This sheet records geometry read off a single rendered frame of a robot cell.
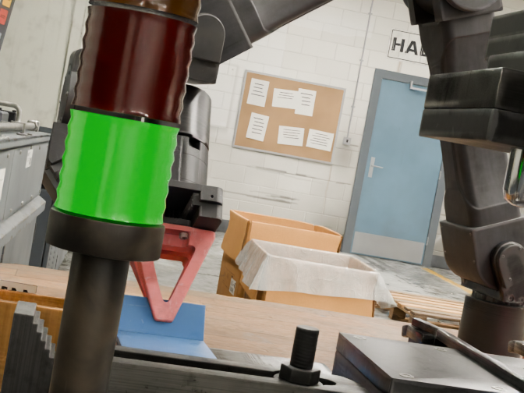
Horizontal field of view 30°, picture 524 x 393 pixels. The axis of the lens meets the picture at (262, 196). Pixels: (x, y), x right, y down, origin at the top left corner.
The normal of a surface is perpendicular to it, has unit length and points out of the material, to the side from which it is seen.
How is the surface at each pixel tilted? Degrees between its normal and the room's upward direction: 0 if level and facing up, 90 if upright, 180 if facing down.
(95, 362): 90
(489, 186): 81
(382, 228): 90
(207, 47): 90
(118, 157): 104
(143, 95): 76
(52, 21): 90
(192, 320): 60
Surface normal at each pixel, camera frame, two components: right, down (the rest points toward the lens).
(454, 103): -0.97, -0.17
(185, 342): 0.18, -0.98
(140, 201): 0.62, -0.10
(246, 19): 0.32, 0.15
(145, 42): 0.28, -0.14
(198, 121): 0.67, -0.31
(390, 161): 0.12, 0.07
